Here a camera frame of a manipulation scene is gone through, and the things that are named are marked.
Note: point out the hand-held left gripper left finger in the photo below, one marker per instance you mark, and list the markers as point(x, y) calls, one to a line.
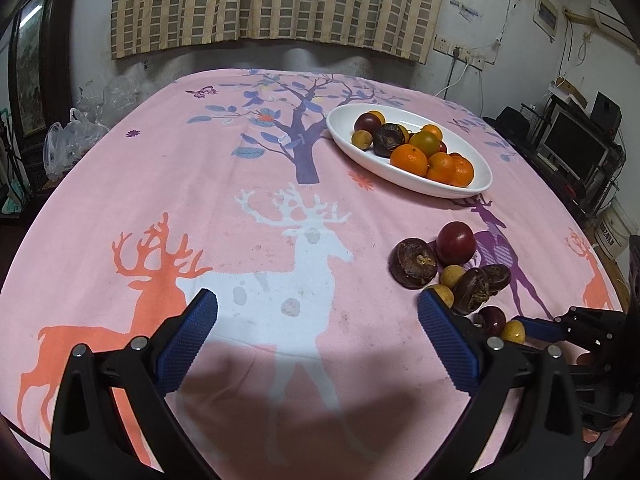
point(187, 340)

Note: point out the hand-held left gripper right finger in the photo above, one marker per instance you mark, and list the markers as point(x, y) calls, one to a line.
point(447, 345)

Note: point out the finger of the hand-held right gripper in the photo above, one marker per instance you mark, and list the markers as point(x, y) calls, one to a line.
point(537, 328)
point(597, 376)

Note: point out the small yellow longan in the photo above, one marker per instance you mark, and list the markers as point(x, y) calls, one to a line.
point(362, 138)
point(513, 331)
point(454, 276)
point(442, 294)

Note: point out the small dark plum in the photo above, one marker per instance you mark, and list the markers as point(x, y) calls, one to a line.
point(491, 320)

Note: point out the brown water chestnut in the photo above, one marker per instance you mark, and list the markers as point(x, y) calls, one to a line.
point(390, 139)
point(496, 275)
point(472, 291)
point(414, 263)

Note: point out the tangerine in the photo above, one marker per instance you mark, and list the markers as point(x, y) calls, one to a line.
point(441, 167)
point(463, 171)
point(409, 160)

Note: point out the white oval plate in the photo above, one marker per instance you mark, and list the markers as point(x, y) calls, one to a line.
point(345, 130)

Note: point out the dark purple plum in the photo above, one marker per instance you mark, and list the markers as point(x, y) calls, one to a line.
point(366, 121)

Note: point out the white plastic bucket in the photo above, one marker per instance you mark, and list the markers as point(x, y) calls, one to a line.
point(612, 227)

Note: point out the pink deer print tablecloth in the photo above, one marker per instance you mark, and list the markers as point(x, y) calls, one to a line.
point(280, 240)

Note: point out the computer monitor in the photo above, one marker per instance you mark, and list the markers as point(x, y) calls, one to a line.
point(570, 146)

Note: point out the black hat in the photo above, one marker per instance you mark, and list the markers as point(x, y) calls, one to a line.
point(510, 122)

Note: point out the white plastic bag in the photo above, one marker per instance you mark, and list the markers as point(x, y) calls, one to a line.
point(65, 147)

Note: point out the black speaker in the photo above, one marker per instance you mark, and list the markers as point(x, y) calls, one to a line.
point(606, 110)

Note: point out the white power strip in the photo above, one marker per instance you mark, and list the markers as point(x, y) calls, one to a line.
point(467, 56)

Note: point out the dark wooden framed painting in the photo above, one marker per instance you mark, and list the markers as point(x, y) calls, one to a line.
point(30, 70)

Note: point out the white air conditioner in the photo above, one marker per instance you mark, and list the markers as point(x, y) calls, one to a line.
point(607, 14)

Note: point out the checked beige curtain panel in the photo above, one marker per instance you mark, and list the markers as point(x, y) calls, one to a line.
point(175, 5)
point(345, 5)

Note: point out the white wall socket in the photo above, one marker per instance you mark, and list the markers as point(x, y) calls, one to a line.
point(442, 43)

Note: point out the white framed wall notice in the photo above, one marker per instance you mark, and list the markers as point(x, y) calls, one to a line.
point(545, 12)

